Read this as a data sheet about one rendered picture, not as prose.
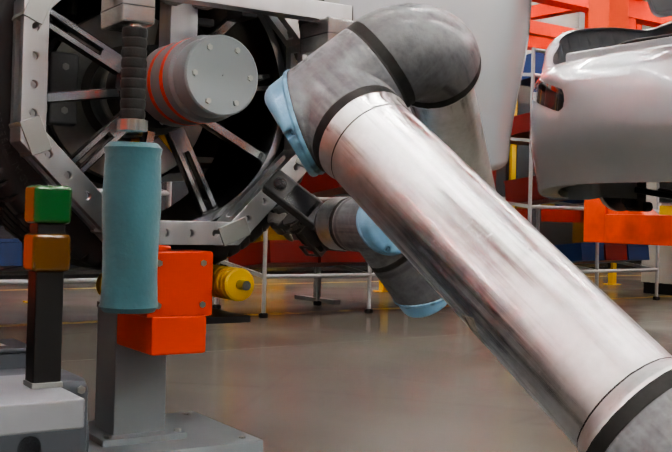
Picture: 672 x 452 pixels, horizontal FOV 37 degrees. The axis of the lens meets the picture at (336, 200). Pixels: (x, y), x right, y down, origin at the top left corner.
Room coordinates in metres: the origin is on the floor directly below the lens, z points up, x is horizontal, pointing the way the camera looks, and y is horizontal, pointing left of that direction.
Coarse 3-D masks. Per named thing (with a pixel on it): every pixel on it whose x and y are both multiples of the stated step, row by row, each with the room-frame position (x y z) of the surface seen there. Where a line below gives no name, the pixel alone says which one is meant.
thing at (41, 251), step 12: (24, 240) 1.07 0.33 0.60; (36, 240) 1.04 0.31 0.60; (48, 240) 1.05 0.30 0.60; (60, 240) 1.06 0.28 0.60; (24, 252) 1.07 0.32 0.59; (36, 252) 1.04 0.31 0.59; (48, 252) 1.05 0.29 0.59; (60, 252) 1.06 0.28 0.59; (24, 264) 1.07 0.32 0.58; (36, 264) 1.04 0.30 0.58; (48, 264) 1.05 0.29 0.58; (60, 264) 1.06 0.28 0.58
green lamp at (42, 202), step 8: (32, 192) 1.05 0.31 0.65; (40, 192) 1.04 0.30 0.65; (48, 192) 1.05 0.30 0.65; (56, 192) 1.05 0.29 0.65; (64, 192) 1.06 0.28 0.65; (32, 200) 1.05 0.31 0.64; (40, 200) 1.04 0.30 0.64; (48, 200) 1.05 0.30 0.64; (56, 200) 1.05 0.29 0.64; (64, 200) 1.06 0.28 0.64; (32, 208) 1.05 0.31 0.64; (40, 208) 1.05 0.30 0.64; (48, 208) 1.05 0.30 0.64; (56, 208) 1.05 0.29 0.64; (64, 208) 1.06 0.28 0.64; (32, 216) 1.05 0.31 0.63; (40, 216) 1.05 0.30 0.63; (48, 216) 1.05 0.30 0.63; (56, 216) 1.05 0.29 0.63; (64, 216) 1.06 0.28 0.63
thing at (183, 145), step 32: (64, 32) 1.70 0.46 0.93; (224, 32) 1.86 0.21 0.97; (256, 32) 1.92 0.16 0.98; (256, 64) 1.97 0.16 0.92; (64, 96) 1.70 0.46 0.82; (96, 96) 1.73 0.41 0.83; (256, 96) 1.99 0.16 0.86; (160, 128) 1.80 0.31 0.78; (224, 128) 1.87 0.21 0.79; (256, 128) 1.98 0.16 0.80; (96, 160) 1.74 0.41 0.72; (192, 160) 1.83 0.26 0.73; (224, 160) 2.04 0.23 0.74; (256, 160) 1.91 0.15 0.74; (192, 192) 1.84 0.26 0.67; (224, 192) 1.92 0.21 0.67
